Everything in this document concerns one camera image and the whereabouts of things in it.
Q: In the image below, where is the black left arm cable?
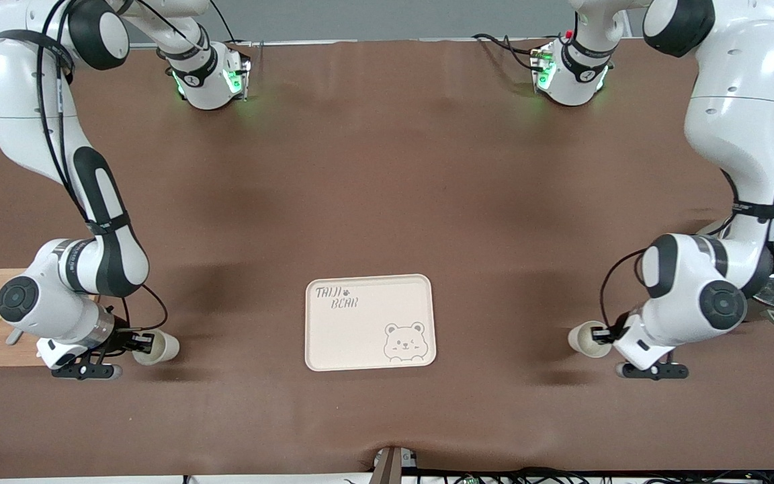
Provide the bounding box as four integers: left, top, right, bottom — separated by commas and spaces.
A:
599, 168, 774, 340

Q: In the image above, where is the camera mount post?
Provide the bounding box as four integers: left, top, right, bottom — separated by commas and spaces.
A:
369, 446, 419, 484

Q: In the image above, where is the cream tray with bear print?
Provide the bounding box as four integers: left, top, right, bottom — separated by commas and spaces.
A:
304, 274, 437, 372

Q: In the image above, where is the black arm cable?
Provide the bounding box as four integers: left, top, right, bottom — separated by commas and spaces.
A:
599, 168, 774, 340
35, 0, 170, 337

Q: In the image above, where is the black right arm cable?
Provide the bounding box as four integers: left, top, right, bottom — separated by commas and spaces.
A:
35, 0, 170, 337

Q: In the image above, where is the white IKEA cup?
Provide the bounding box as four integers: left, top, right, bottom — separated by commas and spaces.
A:
133, 329, 180, 366
567, 321, 613, 359

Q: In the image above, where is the black base cable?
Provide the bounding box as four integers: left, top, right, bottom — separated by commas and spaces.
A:
472, 32, 550, 72
209, 0, 240, 46

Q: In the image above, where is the brown table cover sheet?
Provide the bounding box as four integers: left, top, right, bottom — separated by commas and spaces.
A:
0, 37, 774, 480

